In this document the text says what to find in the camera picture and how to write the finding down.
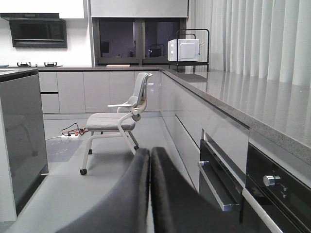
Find white grey office chair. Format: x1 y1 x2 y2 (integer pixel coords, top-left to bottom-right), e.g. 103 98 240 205
80 72 152 175

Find black range hood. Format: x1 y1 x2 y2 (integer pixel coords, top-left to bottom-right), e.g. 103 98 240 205
0 13 67 48

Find silver oven knob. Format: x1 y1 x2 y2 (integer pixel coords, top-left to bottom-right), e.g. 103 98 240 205
263 175 281 187

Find white power strip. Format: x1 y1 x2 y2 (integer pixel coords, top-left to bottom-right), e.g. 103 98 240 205
61 134 81 139

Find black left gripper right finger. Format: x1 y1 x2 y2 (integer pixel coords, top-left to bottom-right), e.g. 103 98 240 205
151 147 250 233

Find black metal microwave rack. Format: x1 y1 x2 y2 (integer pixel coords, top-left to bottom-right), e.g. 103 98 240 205
168 29 210 72

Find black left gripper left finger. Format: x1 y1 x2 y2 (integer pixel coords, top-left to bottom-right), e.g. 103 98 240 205
58 149 150 233

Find silver oven handle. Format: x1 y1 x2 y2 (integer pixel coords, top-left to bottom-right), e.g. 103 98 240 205
198 161 241 211

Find white microwave oven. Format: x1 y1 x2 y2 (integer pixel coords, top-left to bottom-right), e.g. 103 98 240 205
168 39 199 62

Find grey kitchen island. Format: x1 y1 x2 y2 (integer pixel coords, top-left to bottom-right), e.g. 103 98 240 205
0 69 49 222

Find dark framed window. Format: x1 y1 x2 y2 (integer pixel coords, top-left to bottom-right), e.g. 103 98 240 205
92 17 186 66

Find grey base cabinets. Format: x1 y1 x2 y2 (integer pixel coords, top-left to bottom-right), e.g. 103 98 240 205
38 70 161 114

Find grey floor mat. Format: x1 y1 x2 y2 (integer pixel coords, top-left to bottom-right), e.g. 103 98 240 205
46 139 82 163

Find wooden cutting board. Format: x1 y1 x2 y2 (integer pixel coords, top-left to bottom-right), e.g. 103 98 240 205
106 64 131 67

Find black gas stove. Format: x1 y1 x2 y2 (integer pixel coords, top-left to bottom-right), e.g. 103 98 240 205
8 62 62 68

